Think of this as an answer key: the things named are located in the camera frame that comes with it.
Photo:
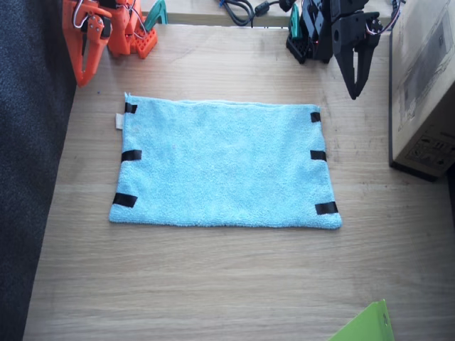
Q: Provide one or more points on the brown cardboard box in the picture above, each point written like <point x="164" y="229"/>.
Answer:
<point x="426" y="89"/>

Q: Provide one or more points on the light blue microfiber towel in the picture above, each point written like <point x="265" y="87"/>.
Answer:
<point x="227" y="163"/>

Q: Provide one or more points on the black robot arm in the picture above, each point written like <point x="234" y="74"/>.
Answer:
<point x="309" y="32"/>

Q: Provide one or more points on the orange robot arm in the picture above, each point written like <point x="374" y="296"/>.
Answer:
<point x="124" y="39"/>

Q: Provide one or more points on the teal plastic table clamp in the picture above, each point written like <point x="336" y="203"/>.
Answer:
<point x="156" y="14"/>
<point x="295" y="23"/>

